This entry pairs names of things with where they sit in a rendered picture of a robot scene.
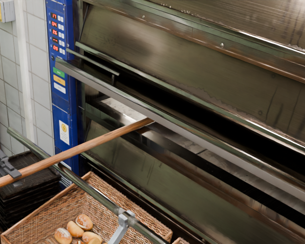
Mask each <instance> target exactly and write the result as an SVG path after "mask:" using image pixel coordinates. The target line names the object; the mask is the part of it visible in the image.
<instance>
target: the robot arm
mask: <svg viewBox="0 0 305 244"><path fill-rule="evenodd" d="M8 160H9V157H8V156H7V155H6V154H5V153H4V152H3V151H2V150H1V149H0V178H1V177H3V176H6V175H10V176H11V177H12V178H14V179H16V178H18V177H20V176H22V173H20V172H19V171H18V170H17V169H15V168H14V167H13V166H12V165H11V163H10V162H9V161H8ZM10 184H11V185H12V186H13V187H14V188H18V187H20V186H22V185H23V183H22V182H21V181H20V180H17V181H15V182H13V183H10Z"/></svg>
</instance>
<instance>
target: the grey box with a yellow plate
mask: <svg viewBox="0 0 305 244"><path fill-rule="evenodd" d="M14 20H15V8H14V1H13V0H0V22H2V23H6V22H9V21H14Z"/></svg>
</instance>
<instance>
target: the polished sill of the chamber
mask: <svg viewBox="0 0 305 244"><path fill-rule="evenodd" d="M86 110H87V111H88V112H90V113H91V114H93V115H95V116H97V117H98V118H100V119H102V120H104V121H105V122H107V123H109V124H110V125H112V126H114V127H115V128H117V129H119V128H121V127H124V126H126V125H128V124H131V123H133V122H136V121H135V120H133V119H132V118H130V117H128V116H126V115H124V114H123V113H121V112H119V111H117V110H115V109H114V108H112V107H110V106H108V105H106V104H105V103H103V102H101V101H99V100H98V99H93V100H91V101H88V102H86ZM127 135H129V136H130V137H132V138H134V139H136V140H137V141H139V142H141V143H142V144H144V145H146V146H147V147H149V148H151V149H152V150H154V151H156V152H158V153H159V154H161V155H163V156H164V157H166V158H168V159H169V160H171V161H173V162H174V163H176V164H178V165H179V166H181V167H183V168H184V169H186V170H188V171H190V172H191V173H193V174H195V175H197V176H198V177H200V178H202V179H203V180H205V181H207V182H208V183H210V184H212V185H213V186H215V187H217V188H218V189H220V190H222V191H223V192H225V193H227V194H229V195H230V196H232V197H234V198H235V199H237V200H238V201H240V202H242V203H244V204H245V205H247V206H249V207H250V208H252V209H254V210H255V211H257V212H259V213H260V214H262V215H264V216H266V217H267V218H269V219H271V220H273V221H274V222H276V223H278V224H279V225H281V226H283V227H284V228H286V229H288V230H289V231H291V232H293V233H294V234H296V235H298V236H299V237H301V238H303V239H305V215H304V214H302V213H300V212H299V211H297V210H295V209H293V208H292V207H290V206H288V205H286V204H284V203H283V202H281V201H279V200H277V199H275V198H273V197H271V196H270V195H268V194H266V193H264V192H263V191H261V190H259V189H257V188H255V187H254V186H252V185H250V184H248V183H246V182H245V181H243V180H241V179H239V178H237V177H236V176H234V175H232V174H230V173H229V172H227V171H225V170H223V169H221V168H220V167H218V166H216V165H214V164H212V163H211V162H209V161H207V160H205V159H203V158H202V157H200V156H198V155H196V154H195V153H193V152H191V151H189V150H187V149H186V148H184V147H182V146H180V145H178V144H177V143H175V142H173V141H171V140H170V139H168V138H166V137H164V136H162V135H161V134H159V133H157V132H155V131H153V130H152V129H150V128H148V127H146V126H143V127H141V128H138V129H136V130H134V131H131V132H129V133H127Z"/></svg>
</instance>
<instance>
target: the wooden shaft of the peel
mask: <svg viewBox="0 0 305 244"><path fill-rule="evenodd" d="M152 122H154V120H152V119H150V118H148V117H145V118H143V119H141V120H138V121H136V122H133V123H131V124H128V125H126V126H124V127H121V128H119V129H116V130H114V131H112V132H109V133H107V134H104V135H102V136H100V137H97V138H95V139H92V140H90V141H87V142H85V143H83V144H80V145H78V146H75V147H73V148H71V149H68V150H66V151H63V152H61V153H59V154H56V155H54V156H52V157H49V158H47V159H44V160H42V161H40V162H37V163H35V164H32V165H30V166H28V167H25V168H23V169H20V170H18V171H19V172H20V173H22V176H20V177H18V178H16V179H14V178H12V177H11V176H10V175H6V176H3V177H1V178H0V188H1V187H3V186H6V185H8V184H10V183H13V182H15V181H17V180H20V179H22V178H24V177H27V176H29V175H31V174H34V173H36V172H38V171H41V170H43V169H45V168H47V167H50V166H52V165H54V164H57V163H59V162H61V161H64V160H66V159H68V158H71V157H73V156H75V155H78V154H80V153H82V152H85V151H87V150H89V149H92V148H94V147H96V146H99V145H101V144H103V143H106V142H108V141H110V140H113V139H115V138H117V137H120V136H122V135H124V134H127V133H129V132H131V131H134V130H136V129H138V128H141V127H143V126H145V125H148V124H150V123H152Z"/></svg>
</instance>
